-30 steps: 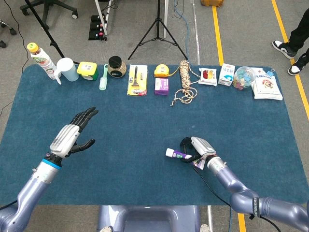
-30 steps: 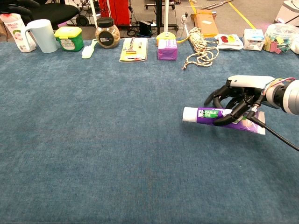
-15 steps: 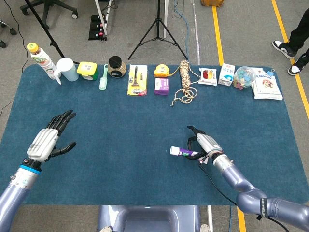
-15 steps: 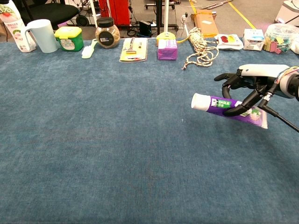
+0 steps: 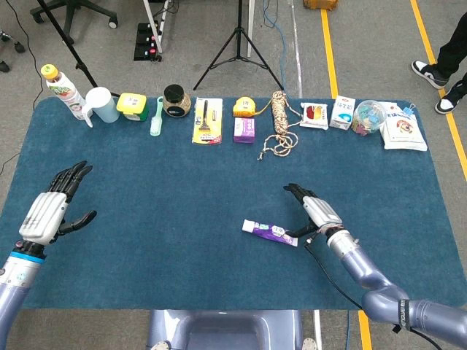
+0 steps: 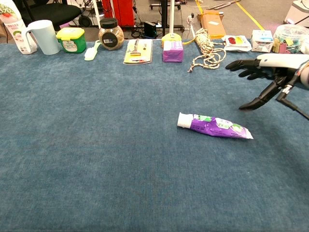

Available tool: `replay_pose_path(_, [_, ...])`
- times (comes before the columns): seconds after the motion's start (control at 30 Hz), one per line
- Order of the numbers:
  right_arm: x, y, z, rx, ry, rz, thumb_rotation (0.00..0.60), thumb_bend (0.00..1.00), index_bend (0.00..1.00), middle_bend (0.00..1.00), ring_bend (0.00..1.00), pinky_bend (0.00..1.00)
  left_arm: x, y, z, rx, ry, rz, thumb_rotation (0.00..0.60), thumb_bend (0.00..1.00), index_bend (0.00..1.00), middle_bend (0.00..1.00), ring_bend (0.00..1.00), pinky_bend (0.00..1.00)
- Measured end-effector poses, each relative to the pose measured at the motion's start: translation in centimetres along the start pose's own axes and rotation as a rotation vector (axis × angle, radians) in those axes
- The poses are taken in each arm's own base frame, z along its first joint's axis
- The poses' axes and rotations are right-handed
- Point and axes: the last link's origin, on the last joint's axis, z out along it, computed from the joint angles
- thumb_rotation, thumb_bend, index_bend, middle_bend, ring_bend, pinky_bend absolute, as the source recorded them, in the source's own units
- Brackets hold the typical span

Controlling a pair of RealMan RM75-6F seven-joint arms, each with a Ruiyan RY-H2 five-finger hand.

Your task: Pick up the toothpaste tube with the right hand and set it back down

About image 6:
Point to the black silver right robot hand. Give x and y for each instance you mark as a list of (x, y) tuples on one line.
[(280, 61)]

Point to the purple toothpaste tube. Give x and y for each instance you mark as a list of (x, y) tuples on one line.
[(217, 128)]

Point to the yellow-capped drink bottle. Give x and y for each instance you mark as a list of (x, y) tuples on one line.
[(17, 36)]

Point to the clear tub of binder clips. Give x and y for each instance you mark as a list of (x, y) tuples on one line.
[(289, 36)]

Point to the white blue small carton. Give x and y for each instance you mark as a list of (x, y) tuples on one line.
[(262, 41)]

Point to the white printed bag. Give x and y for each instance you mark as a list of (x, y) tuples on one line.
[(306, 46)]

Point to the white red yellow snack packet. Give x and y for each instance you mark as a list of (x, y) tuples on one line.
[(237, 43)]

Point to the white box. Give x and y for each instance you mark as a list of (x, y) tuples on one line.
[(297, 12)]

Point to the brown cardboard box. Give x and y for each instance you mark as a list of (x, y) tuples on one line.
[(212, 26)]

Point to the white power strip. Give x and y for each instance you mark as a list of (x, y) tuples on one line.
[(191, 18)]

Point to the small purple box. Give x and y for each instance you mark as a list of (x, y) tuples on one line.
[(172, 52)]

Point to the yellow tape measure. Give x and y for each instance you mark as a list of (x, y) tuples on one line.
[(171, 37)]

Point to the black stand column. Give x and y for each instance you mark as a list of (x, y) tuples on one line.
[(164, 14)]

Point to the small black box device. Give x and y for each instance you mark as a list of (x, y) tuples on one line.
[(150, 30)]

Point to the razor in yellow blister pack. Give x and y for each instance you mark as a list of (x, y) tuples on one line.
[(137, 52)]

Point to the red cabinet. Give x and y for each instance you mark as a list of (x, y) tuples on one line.
[(120, 12)]

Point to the glass jar with black lid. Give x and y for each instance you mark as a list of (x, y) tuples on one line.
[(111, 36)]

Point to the light green brush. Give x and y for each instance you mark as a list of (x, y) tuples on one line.
[(90, 54)]

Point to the blue table mat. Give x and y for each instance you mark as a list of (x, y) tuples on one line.
[(96, 145)]

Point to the green box with yellow lid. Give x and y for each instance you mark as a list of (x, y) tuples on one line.
[(72, 41)]

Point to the black office chair base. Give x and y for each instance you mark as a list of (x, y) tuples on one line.
[(53, 12)]

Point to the white frame pole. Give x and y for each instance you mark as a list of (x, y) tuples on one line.
[(96, 12), (172, 17)]

